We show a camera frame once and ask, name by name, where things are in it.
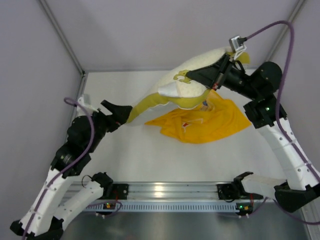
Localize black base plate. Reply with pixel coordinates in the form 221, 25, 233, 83
109, 183, 129, 200
216, 183, 238, 203

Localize aluminium mounting rail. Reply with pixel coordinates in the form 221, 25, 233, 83
62, 181, 312, 201

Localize aluminium frame post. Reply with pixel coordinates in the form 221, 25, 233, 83
256, 0, 309, 69
36, 0, 86, 77

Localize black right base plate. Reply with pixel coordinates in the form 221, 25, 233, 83
216, 183, 238, 203

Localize white pillow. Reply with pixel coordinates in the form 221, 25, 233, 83
126, 46, 251, 125

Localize white slotted cable duct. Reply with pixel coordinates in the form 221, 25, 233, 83
82, 201, 241, 213

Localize yellow Pikachu pillowcase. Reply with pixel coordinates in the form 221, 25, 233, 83
144, 89, 252, 145

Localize right aluminium frame post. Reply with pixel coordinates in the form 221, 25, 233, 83
256, 0, 309, 69

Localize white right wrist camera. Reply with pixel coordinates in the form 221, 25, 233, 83
229, 35, 248, 61

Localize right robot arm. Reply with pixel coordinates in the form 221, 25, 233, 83
185, 54, 320, 213

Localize left aluminium frame post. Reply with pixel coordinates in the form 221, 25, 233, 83
36, 0, 86, 77

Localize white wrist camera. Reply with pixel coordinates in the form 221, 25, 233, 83
229, 35, 248, 61
77, 93, 98, 113

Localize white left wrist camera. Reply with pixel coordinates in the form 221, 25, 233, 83
77, 93, 98, 113

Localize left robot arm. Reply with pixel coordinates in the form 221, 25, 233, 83
10, 97, 133, 240

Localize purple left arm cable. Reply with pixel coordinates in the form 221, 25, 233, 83
21, 96, 123, 240

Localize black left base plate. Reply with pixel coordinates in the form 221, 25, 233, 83
109, 183, 129, 200

